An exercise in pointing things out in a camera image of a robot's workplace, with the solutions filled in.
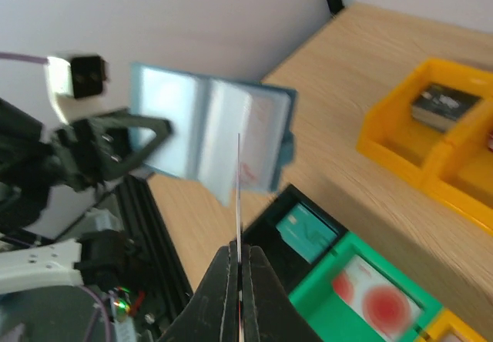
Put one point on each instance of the green plastic bin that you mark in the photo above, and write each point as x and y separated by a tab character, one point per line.
315	300

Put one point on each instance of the dark card in rear bin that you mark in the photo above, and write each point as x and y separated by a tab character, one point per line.
440	106

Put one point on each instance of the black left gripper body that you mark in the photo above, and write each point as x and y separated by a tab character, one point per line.
75	145

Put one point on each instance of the teal credit card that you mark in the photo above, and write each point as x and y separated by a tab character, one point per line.
305	233

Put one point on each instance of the white red circle card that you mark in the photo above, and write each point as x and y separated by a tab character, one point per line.
384	307

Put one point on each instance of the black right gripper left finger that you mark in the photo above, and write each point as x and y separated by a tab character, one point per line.
212	314

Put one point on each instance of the orange front plastic bin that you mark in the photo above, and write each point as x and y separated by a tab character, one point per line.
447	326

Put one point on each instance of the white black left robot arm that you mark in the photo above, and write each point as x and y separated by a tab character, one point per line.
29	169

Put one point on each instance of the black plastic bin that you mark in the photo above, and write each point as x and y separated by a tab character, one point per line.
289	267

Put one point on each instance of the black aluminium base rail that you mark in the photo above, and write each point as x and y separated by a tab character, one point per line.
166	286

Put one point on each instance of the blue leather card holder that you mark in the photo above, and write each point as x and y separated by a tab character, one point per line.
224	132

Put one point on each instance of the white floral card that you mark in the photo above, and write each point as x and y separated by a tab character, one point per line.
239	225

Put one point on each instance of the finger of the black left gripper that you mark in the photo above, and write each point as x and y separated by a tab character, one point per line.
119	157

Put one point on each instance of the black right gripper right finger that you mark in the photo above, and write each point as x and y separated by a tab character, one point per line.
268	314

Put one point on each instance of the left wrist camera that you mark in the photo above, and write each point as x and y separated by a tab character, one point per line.
75	83

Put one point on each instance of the orange rear triple bin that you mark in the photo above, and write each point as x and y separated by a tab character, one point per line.
453	166

